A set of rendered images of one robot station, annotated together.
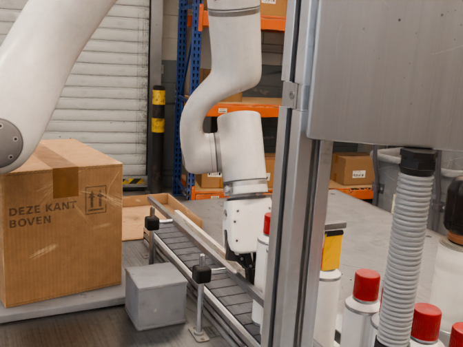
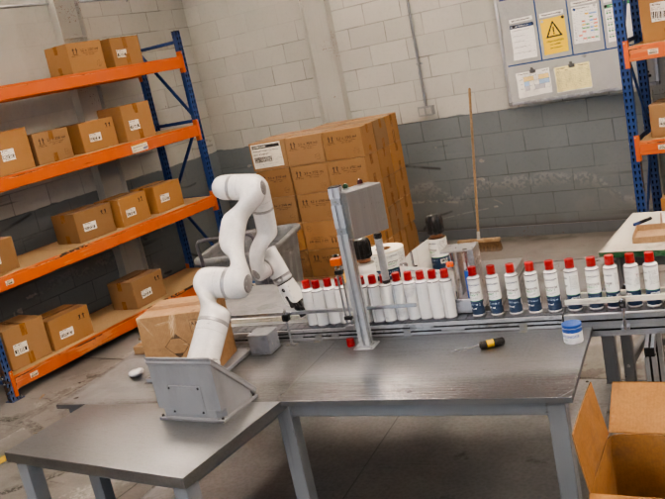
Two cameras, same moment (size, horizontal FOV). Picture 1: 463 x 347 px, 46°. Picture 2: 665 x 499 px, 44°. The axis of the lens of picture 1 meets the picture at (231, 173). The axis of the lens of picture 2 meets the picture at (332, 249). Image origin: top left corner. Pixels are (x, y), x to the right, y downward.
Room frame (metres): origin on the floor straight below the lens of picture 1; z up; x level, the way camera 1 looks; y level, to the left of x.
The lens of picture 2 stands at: (-1.92, 1.94, 1.99)
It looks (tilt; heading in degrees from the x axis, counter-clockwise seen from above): 13 degrees down; 322
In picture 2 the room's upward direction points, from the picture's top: 12 degrees counter-clockwise
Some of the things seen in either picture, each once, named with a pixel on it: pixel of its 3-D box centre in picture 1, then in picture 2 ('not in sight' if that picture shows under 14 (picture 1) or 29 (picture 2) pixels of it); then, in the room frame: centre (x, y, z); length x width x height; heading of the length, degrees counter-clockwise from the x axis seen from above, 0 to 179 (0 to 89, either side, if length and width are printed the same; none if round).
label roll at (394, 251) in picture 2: not in sight; (385, 261); (1.08, -0.71, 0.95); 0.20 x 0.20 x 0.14
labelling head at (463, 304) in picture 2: not in sight; (463, 277); (0.34, -0.46, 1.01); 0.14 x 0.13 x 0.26; 26
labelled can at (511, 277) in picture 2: not in sight; (513, 288); (0.11, -0.47, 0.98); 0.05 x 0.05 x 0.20
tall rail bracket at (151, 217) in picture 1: (160, 239); not in sight; (1.21, 0.16, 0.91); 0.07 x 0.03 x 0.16; 116
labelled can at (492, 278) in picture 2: not in sight; (494, 289); (0.18, -0.44, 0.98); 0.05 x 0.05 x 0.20
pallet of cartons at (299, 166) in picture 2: not in sight; (337, 203); (3.82, -2.71, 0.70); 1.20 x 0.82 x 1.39; 23
